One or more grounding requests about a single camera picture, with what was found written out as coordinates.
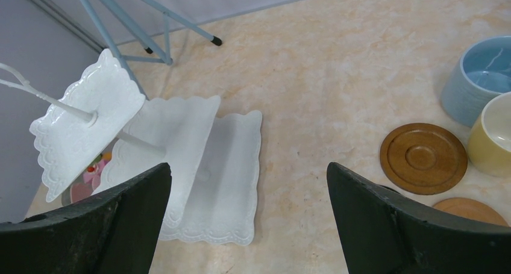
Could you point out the yellow ceramic cup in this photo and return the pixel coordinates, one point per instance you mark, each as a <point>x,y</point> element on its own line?
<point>489,139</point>

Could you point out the light blue ceramic cup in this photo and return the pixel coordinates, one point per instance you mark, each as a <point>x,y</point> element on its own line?
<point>481,74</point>

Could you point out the plain brown round coaster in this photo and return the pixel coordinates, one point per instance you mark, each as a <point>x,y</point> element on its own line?
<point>471,209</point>

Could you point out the dark wooden round saucer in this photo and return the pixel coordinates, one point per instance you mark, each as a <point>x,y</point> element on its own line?
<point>423,158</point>

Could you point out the pink cake toy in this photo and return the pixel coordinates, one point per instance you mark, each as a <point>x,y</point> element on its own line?
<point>87,182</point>

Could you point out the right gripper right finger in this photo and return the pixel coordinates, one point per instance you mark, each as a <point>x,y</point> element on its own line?
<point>382,231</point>

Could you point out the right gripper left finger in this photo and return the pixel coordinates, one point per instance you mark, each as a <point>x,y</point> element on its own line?
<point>114,231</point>

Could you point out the white three-tier serving stand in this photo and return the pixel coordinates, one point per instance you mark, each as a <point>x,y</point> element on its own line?
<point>214,160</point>

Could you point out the light blue tripod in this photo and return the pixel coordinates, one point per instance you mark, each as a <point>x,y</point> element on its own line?
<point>164,55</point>

